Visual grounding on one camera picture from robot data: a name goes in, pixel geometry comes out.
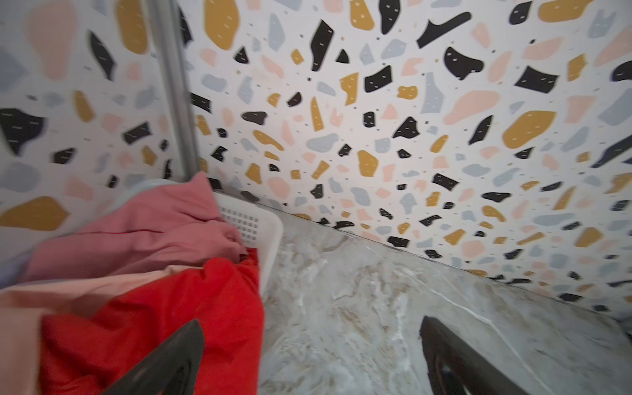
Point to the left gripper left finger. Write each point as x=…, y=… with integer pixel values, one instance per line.
x=171, y=368

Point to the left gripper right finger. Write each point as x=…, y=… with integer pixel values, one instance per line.
x=456, y=368

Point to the white laundry basket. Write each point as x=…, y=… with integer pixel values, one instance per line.
x=259, y=229

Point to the red t-shirt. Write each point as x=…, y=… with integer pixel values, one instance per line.
x=87, y=355

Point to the dusty pink t-shirt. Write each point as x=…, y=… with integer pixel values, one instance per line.
x=177, y=224

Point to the peach t-shirt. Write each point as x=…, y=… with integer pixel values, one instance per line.
x=24, y=305

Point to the left corner aluminium post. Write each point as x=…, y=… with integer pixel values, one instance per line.
x=164, y=23

